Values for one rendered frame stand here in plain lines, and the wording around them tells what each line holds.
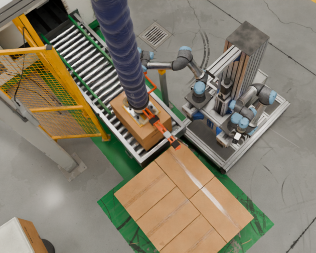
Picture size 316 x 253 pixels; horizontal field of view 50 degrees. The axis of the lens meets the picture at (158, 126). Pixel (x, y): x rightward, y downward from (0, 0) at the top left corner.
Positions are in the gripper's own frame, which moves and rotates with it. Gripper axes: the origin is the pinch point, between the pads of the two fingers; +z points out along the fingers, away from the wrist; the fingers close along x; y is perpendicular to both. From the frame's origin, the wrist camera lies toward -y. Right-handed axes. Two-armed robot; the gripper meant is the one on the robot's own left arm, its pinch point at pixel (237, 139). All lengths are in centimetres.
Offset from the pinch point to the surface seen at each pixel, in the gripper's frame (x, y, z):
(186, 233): 1, -85, 92
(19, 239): 131, -177, 45
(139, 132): 95, -25, 52
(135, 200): 68, -85, 92
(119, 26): 98, -8, -101
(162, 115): 84, 5, 52
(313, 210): -113, 23, 147
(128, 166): 111, -49, 146
